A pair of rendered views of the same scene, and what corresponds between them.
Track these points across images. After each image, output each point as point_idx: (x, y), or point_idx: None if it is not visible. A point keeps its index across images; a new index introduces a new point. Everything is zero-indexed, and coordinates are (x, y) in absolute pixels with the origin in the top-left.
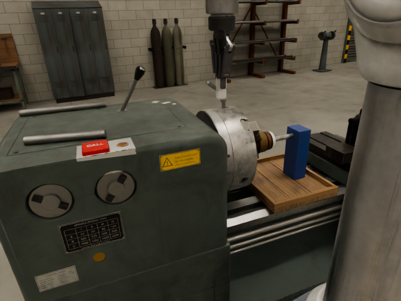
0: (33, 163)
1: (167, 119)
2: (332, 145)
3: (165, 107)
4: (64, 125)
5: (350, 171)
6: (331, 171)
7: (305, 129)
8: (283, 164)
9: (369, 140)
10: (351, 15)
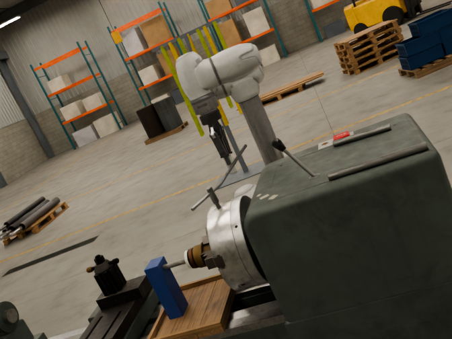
0: (377, 123)
1: (282, 171)
2: (135, 286)
3: (272, 187)
4: (369, 148)
5: (265, 120)
6: (147, 311)
7: (155, 259)
8: (167, 330)
9: (263, 107)
10: (262, 76)
